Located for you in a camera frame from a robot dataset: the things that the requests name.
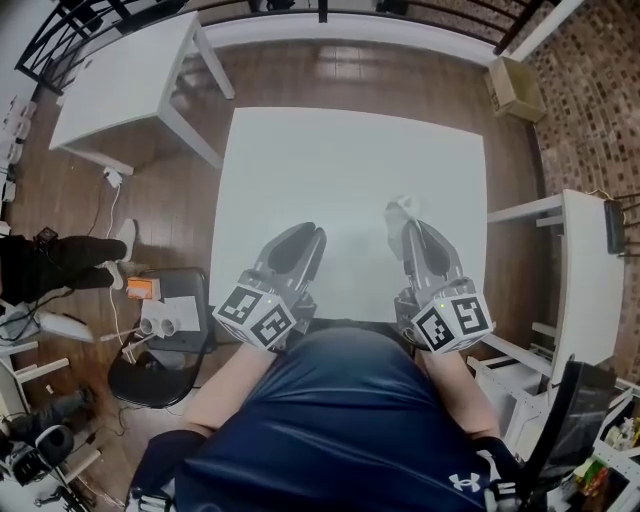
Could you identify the white work table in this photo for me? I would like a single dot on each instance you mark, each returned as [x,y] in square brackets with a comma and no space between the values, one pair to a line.
[350,175]

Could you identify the black metal chair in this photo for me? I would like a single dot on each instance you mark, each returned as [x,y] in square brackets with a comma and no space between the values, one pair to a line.
[150,387]

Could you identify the person's navy shirt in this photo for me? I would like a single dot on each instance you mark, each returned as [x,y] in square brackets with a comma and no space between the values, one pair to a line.
[340,425]

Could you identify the white power adapter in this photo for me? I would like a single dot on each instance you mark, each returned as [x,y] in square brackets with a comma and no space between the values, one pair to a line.
[113,176]

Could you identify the white column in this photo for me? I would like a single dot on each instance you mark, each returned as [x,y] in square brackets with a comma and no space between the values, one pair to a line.
[545,30]

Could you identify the white metal rack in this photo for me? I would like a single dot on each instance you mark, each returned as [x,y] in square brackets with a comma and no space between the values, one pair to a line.
[520,400]

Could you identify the black metal railing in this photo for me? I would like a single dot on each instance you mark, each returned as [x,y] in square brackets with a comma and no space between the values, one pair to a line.
[45,50]

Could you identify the person's left forearm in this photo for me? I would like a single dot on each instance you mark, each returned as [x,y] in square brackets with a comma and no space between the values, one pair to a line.
[225,390]

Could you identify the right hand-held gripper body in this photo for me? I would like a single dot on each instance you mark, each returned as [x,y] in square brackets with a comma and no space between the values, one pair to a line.
[450,320]

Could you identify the white side table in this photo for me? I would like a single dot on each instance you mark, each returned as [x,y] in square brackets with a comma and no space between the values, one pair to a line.
[585,280]

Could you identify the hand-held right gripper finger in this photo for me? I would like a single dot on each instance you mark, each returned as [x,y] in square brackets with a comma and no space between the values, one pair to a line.
[442,255]
[415,260]

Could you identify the white rectangular table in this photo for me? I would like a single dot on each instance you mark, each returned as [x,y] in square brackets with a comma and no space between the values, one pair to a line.
[120,85]

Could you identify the orange box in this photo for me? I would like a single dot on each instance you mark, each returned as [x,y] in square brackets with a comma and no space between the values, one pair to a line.
[142,288]

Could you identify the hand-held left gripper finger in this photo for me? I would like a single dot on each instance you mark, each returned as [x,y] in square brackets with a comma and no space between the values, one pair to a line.
[316,260]
[287,250]

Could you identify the white tissue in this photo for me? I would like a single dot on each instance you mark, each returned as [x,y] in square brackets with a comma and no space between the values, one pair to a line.
[400,210]

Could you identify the cardboard box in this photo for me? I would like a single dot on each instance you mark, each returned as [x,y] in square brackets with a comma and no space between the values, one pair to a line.
[517,90]

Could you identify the person's right forearm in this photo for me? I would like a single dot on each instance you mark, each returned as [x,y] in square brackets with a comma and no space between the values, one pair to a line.
[460,395]

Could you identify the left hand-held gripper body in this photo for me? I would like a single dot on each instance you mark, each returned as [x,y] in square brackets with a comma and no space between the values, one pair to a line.
[255,315]

